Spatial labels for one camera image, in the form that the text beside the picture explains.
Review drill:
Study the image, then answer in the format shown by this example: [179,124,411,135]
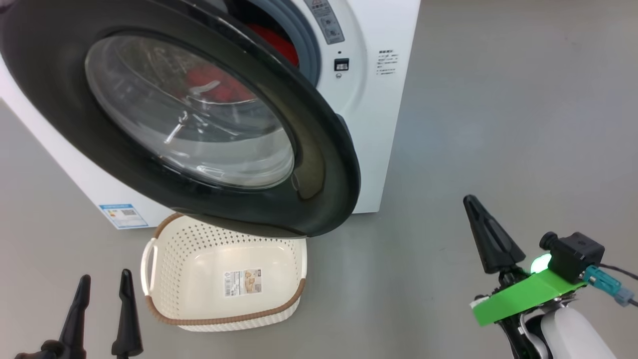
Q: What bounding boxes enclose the red white striped shorts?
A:
[185,65,257,103]

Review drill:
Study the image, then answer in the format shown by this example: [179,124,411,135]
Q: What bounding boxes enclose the right camera cable teal connector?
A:
[583,263,638,307]

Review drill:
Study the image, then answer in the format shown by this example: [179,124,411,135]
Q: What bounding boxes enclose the blue energy label sticker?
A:
[98,203,149,230]

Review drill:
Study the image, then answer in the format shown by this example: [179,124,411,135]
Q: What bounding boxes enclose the paper sticker inside basket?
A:
[223,269,263,298]

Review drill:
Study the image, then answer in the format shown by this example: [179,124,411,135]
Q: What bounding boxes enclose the grey warning sticker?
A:
[303,0,345,45]

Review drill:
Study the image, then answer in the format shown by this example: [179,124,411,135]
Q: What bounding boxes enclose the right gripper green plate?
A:
[464,194,585,327]

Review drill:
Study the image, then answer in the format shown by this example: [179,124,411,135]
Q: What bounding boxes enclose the white front-load washing machine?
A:
[0,0,422,231]

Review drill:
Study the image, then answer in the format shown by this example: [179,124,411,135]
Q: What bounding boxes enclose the black round glass washer door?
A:
[0,0,361,239]

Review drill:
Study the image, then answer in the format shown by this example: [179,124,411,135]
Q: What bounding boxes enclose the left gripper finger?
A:
[111,269,144,357]
[59,275,92,359]

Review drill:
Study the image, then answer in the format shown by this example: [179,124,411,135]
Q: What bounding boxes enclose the cream laundry basket brown rim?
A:
[141,213,308,332]

